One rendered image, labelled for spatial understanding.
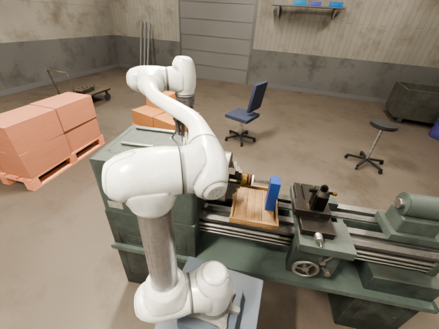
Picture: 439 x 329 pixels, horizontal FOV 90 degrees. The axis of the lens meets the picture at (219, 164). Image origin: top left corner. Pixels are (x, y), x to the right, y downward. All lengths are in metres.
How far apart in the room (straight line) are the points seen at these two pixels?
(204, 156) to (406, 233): 1.43
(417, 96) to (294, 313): 5.74
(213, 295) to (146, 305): 0.25
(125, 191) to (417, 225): 1.58
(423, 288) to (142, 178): 1.74
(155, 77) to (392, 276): 1.73
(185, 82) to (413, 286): 1.73
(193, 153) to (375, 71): 7.89
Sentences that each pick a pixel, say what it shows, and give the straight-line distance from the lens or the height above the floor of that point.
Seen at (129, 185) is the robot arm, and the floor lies 1.59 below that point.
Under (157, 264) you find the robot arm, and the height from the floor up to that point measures 1.25.
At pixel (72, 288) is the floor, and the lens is 2.40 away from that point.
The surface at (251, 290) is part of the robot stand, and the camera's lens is 1.33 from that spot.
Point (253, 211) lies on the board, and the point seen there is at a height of 0.88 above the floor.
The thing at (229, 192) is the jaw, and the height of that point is 1.00.
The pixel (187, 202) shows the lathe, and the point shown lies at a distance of 1.26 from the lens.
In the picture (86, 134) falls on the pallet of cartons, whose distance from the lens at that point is 3.96.
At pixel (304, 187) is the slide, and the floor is 0.97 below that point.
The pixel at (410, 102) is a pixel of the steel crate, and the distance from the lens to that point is 6.88.
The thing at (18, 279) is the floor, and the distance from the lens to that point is 2.68.
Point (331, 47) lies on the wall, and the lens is 7.97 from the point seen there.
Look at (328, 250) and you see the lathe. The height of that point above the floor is 0.92.
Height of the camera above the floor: 1.93
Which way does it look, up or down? 34 degrees down
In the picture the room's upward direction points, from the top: 4 degrees clockwise
